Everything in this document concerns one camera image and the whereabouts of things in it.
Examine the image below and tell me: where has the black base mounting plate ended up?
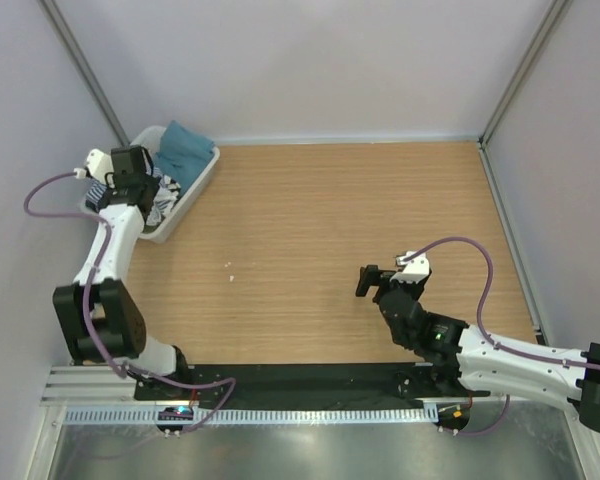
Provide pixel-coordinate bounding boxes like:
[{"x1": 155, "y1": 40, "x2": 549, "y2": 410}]
[{"x1": 131, "y1": 362, "x2": 471, "y2": 410}]

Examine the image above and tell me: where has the white plastic laundry basket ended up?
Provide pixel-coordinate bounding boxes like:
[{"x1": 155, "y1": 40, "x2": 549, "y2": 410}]
[{"x1": 78, "y1": 124, "x2": 221, "y2": 245}]

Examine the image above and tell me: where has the blue white striped tank top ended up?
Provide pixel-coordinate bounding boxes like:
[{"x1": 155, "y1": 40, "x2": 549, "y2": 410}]
[{"x1": 84, "y1": 180, "x2": 107, "y2": 212}]

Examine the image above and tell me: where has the black white striped garment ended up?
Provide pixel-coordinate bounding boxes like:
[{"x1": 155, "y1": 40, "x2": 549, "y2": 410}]
[{"x1": 146, "y1": 175, "x2": 181, "y2": 228}]

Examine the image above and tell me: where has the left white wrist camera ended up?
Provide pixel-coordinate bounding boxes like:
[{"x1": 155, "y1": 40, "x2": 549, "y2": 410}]
[{"x1": 73, "y1": 149, "x2": 114, "y2": 184}]

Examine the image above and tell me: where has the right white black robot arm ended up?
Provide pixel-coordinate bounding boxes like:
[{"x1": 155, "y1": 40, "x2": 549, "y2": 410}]
[{"x1": 355, "y1": 265, "x2": 600, "y2": 434}]

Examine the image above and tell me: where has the teal folded cloth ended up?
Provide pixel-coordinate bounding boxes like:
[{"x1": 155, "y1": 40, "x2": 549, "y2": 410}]
[{"x1": 153, "y1": 121, "x2": 215, "y2": 192}]

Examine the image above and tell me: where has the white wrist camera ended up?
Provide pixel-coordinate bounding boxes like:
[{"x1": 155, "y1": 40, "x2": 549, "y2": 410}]
[
  {"x1": 73, "y1": 149, "x2": 114, "y2": 184},
  {"x1": 391, "y1": 251, "x2": 430, "y2": 284}
]

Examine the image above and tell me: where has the white slotted cable duct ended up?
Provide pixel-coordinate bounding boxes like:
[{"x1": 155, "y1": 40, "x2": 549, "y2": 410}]
[{"x1": 64, "y1": 404, "x2": 438, "y2": 426}]

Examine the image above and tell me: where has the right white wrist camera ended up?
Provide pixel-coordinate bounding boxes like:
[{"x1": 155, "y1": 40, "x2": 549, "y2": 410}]
[{"x1": 391, "y1": 251, "x2": 430, "y2": 284}]

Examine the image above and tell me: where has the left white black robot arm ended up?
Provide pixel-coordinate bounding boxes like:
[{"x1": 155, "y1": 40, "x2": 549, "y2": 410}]
[{"x1": 52, "y1": 145, "x2": 192, "y2": 400}]

